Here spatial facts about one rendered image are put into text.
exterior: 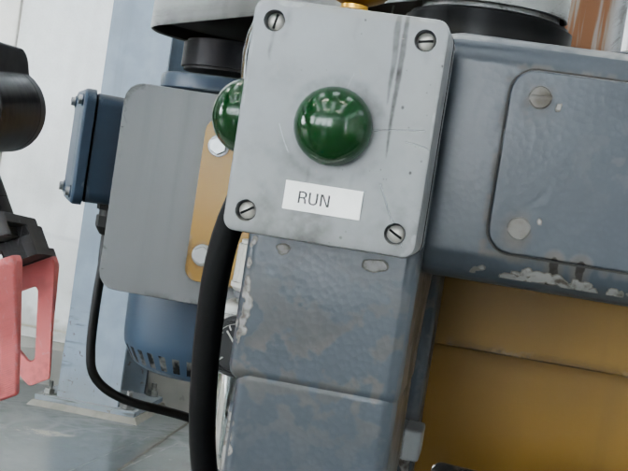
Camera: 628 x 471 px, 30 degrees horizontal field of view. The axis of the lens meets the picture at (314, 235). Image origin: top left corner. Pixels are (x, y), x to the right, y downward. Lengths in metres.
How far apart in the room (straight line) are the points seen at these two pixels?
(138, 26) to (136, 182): 4.62
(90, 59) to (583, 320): 5.43
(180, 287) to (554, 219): 0.47
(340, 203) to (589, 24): 0.58
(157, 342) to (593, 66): 0.55
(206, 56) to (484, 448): 0.39
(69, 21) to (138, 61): 0.73
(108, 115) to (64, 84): 5.17
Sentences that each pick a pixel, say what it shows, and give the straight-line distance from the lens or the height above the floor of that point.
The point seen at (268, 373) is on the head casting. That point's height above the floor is 1.18.
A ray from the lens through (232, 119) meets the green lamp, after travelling 0.46.
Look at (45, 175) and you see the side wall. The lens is 6.12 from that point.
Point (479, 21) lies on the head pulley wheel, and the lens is 0.61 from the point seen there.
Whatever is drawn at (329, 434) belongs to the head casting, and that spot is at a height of 1.16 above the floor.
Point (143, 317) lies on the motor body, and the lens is 0.97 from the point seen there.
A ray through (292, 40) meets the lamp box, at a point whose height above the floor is 1.31.
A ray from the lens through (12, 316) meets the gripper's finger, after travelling 0.66.
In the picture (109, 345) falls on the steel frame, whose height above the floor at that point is 0.33.
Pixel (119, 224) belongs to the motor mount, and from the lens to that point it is 0.92.
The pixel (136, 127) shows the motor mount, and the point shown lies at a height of 1.28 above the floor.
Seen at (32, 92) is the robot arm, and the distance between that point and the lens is 0.80.
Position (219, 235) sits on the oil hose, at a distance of 0.52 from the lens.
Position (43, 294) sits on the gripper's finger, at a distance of 0.77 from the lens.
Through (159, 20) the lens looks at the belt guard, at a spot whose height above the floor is 1.37.
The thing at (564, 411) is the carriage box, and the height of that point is 1.14.
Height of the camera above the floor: 1.27
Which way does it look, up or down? 3 degrees down
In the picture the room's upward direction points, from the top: 9 degrees clockwise
